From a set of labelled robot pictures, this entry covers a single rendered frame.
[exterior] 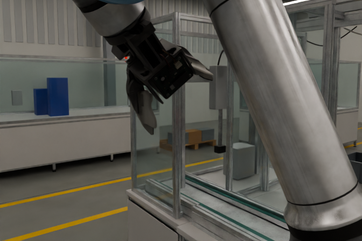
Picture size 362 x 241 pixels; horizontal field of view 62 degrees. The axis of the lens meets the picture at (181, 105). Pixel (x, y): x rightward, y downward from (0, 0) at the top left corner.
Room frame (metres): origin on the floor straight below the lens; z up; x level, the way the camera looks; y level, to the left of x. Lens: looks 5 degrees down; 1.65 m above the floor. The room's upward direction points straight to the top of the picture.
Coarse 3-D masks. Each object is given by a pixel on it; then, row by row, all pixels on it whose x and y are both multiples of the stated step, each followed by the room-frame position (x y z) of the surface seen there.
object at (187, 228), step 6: (180, 228) 1.51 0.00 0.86; (186, 228) 1.51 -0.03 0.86; (192, 228) 1.51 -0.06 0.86; (180, 234) 1.50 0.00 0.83; (186, 234) 1.46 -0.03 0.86; (192, 234) 1.45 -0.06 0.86; (198, 234) 1.45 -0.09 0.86; (204, 234) 1.45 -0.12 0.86; (192, 240) 1.42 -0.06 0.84; (198, 240) 1.39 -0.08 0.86; (204, 240) 1.39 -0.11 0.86; (210, 240) 1.39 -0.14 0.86; (216, 240) 1.39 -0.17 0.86
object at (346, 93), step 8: (344, 64) 6.57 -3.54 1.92; (352, 64) 6.78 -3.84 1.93; (344, 72) 6.58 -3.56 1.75; (352, 72) 6.79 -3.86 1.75; (344, 80) 6.59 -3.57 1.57; (352, 80) 6.81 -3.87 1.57; (344, 88) 6.60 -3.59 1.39; (352, 88) 6.82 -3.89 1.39; (344, 96) 6.61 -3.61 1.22; (352, 96) 6.83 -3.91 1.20; (344, 104) 6.62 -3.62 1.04; (352, 104) 6.84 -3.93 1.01
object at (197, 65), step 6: (192, 60) 0.52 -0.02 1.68; (198, 60) 0.53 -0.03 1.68; (192, 66) 0.50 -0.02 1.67; (198, 66) 0.53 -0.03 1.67; (204, 66) 0.54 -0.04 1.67; (198, 72) 0.54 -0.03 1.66; (204, 72) 0.49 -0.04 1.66; (210, 72) 0.51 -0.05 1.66; (204, 78) 0.55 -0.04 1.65; (210, 78) 0.56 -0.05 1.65
